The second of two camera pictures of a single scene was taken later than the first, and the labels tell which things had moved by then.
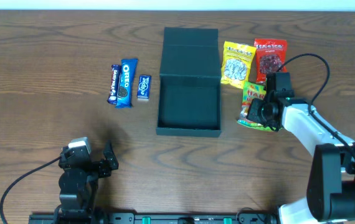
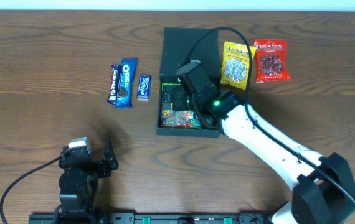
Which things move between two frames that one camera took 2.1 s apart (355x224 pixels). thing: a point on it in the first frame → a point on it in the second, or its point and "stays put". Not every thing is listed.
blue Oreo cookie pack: (128, 73) stays put
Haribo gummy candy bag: (251, 91) → (172, 118)
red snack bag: (271, 54) stays put
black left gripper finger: (110, 155) stays put
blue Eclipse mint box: (144, 88) stays put
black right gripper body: (255, 111) → (174, 97)
